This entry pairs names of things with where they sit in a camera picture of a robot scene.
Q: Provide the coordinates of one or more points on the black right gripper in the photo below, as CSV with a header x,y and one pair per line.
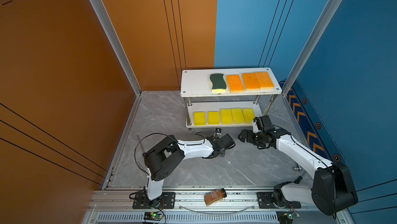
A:
x,y
249,133

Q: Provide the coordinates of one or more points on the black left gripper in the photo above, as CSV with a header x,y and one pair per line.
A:
x,y
223,154

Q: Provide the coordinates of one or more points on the yellow sponge stack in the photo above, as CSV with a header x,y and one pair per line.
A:
x,y
213,118

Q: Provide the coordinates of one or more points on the orange sponge stack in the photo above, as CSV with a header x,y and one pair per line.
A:
x,y
265,81

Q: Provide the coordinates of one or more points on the green scouring sponge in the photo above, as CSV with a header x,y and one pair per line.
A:
x,y
218,83

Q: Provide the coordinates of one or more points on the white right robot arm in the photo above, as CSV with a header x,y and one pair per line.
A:
x,y
333,188

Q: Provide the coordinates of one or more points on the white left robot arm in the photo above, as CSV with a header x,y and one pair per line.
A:
x,y
163,158

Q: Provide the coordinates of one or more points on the white two-tier shelf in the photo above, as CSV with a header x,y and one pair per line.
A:
x,y
196,89

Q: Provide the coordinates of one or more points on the brown spice bottle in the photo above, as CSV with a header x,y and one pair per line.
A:
x,y
215,196

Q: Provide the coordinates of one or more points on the circuit board right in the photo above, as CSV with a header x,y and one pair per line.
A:
x,y
290,216

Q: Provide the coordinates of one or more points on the green circuit board left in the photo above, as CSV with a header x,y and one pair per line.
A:
x,y
153,217

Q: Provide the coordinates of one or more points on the black handled tool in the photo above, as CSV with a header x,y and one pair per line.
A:
x,y
298,180

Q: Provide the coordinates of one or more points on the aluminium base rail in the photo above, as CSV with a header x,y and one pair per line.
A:
x,y
204,205

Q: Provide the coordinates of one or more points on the aluminium corner post right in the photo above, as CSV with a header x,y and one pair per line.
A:
x,y
318,30

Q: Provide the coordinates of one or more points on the aluminium corner post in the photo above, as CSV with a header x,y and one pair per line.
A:
x,y
318,30
108,27

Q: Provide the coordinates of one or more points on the aluminium corner post left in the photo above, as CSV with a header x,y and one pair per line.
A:
x,y
108,27

